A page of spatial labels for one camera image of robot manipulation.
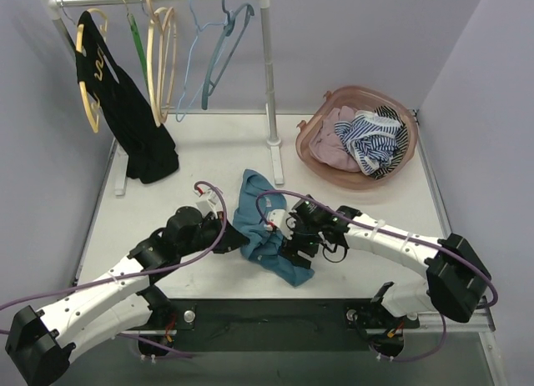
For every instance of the pink plastic laundry basket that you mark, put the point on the pink plastic laundry basket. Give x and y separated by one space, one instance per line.
359 98

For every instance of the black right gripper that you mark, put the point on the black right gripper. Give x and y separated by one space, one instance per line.
289 242

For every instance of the teal tank top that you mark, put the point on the teal tank top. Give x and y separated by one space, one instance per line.
264 245

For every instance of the light blue wire hanger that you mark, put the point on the light blue wire hanger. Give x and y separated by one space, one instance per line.
192 90

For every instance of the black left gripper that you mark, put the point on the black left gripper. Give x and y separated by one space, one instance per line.
221 234

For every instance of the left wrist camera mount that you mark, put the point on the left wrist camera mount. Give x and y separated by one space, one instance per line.
208 200

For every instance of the beige wooden hanger front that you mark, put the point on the beige wooden hanger front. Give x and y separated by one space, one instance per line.
152 76

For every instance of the green thin hanger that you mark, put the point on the green thin hanger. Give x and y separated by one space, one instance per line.
134 30

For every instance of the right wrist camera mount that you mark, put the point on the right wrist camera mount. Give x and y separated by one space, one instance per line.
282 221

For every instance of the black hanging garment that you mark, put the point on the black hanging garment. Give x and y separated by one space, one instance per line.
150 148

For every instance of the blue white striped garment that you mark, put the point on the blue white striped garment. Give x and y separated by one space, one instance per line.
370 139

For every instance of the cream wooden hanger with garment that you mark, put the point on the cream wooden hanger with garment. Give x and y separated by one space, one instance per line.
91 108

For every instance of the pale pink garment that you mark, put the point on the pale pink garment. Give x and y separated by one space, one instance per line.
326 147

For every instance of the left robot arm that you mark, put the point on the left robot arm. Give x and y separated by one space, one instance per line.
42 343

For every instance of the white clothes rack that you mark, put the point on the white clothes rack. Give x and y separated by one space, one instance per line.
54 9

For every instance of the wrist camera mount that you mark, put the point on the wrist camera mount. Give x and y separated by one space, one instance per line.
208 200
282 221

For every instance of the teal plastic hanger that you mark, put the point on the teal plastic hanger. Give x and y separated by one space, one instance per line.
231 35

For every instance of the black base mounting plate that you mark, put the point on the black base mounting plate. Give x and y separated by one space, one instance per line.
274 325

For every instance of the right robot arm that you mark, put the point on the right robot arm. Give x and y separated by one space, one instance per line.
452 277

